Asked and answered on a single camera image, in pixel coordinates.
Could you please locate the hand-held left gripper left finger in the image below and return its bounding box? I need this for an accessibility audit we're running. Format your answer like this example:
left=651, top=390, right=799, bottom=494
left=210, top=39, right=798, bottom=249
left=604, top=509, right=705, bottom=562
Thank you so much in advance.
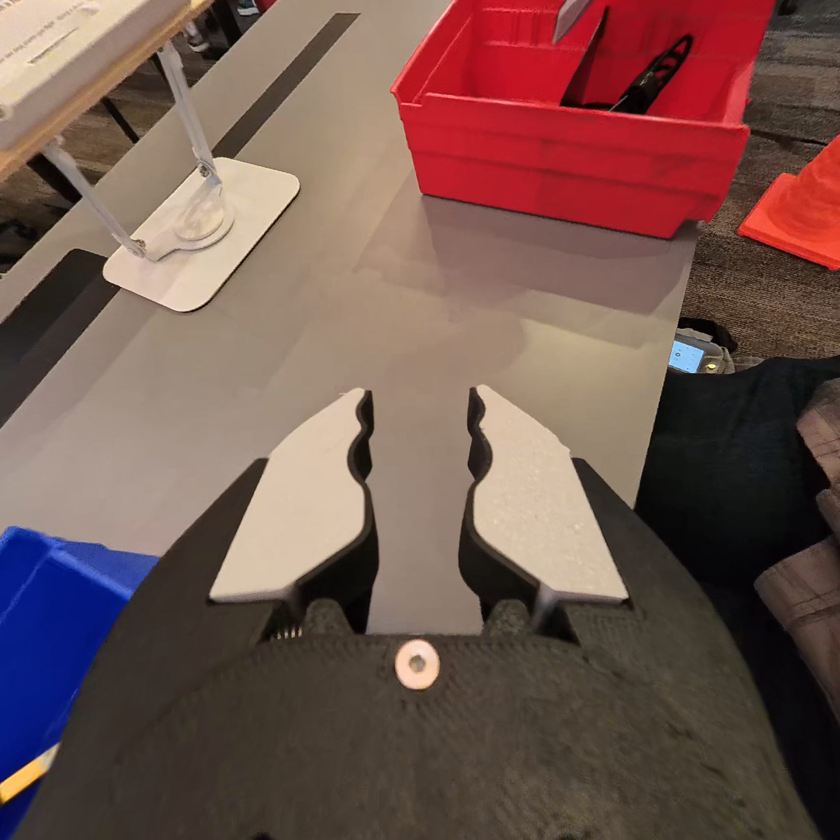
left=209, top=387, right=382, bottom=641

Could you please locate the black bin divider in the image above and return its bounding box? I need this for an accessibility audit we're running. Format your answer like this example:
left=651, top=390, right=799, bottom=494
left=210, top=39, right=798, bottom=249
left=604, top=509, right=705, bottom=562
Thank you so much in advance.
left=561, top=7, right=610, bottom=107

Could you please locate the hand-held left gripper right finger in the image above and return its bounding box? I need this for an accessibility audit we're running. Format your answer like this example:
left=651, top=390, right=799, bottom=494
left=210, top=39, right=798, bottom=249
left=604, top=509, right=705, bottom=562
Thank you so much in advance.
left=459, top=384, right=631, bottom=637

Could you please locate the orange traffic cone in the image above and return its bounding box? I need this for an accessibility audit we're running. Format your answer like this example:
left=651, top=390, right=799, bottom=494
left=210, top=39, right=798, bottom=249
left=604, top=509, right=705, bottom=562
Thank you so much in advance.
left=737, top=134, right=840, bottom=272

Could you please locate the black cable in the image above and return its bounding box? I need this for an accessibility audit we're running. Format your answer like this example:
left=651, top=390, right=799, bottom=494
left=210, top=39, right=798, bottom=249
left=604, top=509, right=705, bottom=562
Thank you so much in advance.
left=609, top=34, right=695, bottom=114

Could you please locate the blue plastic bin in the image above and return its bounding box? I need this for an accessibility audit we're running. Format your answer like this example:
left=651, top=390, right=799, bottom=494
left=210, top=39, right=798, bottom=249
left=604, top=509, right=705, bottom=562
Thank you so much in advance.
left=0, top=525, right=161, bottom=840

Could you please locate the red plastic bin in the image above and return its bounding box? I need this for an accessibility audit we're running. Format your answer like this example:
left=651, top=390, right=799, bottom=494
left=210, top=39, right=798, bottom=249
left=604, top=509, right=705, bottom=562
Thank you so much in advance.
left=392, top=0, right=778, bottom=239

